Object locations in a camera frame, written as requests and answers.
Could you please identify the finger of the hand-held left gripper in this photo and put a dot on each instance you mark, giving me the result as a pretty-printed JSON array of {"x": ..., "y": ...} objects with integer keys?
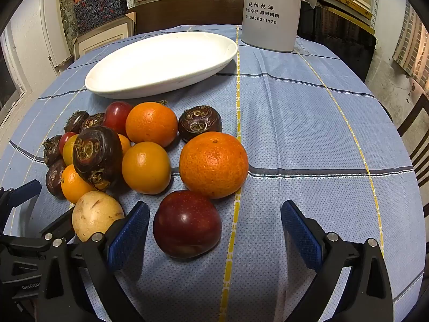
[
  {"x": 20, "y": 191},
  {"x": 57, "y": 229}
]

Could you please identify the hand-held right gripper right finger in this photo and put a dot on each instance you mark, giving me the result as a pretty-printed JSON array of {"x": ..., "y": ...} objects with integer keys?
[{"x": 301, "y": 234}]

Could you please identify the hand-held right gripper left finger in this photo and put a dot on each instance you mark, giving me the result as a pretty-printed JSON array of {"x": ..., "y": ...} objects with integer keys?
[{"x": 129, "y": 234}]

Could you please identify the orange cherry tomato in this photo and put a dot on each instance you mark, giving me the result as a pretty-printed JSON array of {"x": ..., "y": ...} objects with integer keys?
[
  {"x": 72, "y": 184},
  {"x": 125, "y": 143}
]

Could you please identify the yellow cherry tomato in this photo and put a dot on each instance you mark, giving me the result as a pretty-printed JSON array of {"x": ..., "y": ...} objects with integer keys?
[{"x": 69, "y": 151}]

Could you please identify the small red cherry tomato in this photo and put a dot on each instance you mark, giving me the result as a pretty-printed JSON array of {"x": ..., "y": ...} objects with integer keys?
[{"x": 66, "y": 138}]

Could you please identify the white oval plate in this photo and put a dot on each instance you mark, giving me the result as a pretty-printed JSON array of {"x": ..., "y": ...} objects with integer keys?
[{"x": 161, "y": 63}]

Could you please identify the yellow potato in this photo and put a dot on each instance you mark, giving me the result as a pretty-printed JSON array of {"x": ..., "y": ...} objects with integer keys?
[{"x": 95, "y": 213}]

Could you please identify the dark red apple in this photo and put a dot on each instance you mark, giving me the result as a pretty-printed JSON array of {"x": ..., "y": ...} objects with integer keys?
[{"x": 187, "y": 224}]

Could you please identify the smooth yellow-orange fruit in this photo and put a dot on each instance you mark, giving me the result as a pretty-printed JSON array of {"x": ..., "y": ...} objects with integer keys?
[{"x": 146, "y": 167}]

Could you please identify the large water chestnut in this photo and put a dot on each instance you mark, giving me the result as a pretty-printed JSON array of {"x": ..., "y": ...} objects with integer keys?
[{"x": 97, "y": 157}]

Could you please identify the blue checked tablecloth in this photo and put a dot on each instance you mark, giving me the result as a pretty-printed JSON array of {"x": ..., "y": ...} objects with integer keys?
[{"x": 301, "y": 141}]

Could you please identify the large orange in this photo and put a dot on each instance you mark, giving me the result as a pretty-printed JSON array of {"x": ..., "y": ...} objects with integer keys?
[{"x": 213, "y": 164}]

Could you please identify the orange mandarin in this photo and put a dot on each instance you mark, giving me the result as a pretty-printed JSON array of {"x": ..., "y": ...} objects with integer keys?
[{"x": 151, "y": 124}]

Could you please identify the dark slatted wooden chair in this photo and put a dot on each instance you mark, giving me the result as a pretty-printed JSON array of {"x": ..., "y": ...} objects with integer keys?
[{"x": 415, "y": 134}]

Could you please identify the wooden framed box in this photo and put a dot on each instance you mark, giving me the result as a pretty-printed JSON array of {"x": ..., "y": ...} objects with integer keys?
[{"x": 104, "y": 37}]

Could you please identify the black chair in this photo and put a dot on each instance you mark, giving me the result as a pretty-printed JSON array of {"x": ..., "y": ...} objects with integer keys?
[{"x": 335, "y": 40}]

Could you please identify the patterned fabric boxes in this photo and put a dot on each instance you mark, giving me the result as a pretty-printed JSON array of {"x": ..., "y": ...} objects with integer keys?
[{"x": 100, "y": 6}]

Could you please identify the woven slat panel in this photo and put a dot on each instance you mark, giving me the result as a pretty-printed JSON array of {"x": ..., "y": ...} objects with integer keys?
[{"x": 412, "y": 47}]

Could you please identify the white thermos jug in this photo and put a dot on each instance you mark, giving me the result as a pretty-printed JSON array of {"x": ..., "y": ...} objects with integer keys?
[{"x": 271, "y": 13}]

